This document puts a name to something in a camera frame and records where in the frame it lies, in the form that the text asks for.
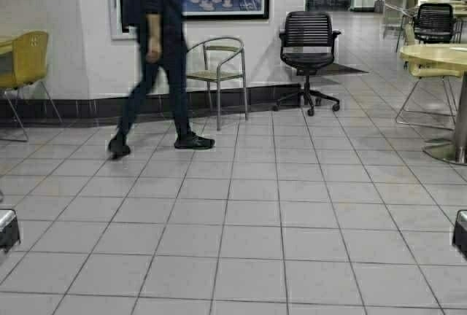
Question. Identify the yellow chair under round table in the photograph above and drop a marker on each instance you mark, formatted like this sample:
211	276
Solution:
425	71

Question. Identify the black mesh office chair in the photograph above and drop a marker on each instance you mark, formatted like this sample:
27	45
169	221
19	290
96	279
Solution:
308	45

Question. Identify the walking person in black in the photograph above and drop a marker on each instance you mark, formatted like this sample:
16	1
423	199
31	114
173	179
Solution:
162	47

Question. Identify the yellow chair at left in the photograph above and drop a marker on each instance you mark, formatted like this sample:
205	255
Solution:
29	66

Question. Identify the far black office chair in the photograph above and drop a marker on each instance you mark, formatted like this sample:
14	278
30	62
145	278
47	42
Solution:
434	23

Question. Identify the round yellow table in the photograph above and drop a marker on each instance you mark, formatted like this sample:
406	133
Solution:
451	57

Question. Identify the metal frame armchair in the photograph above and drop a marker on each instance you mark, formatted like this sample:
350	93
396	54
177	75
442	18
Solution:
233	47

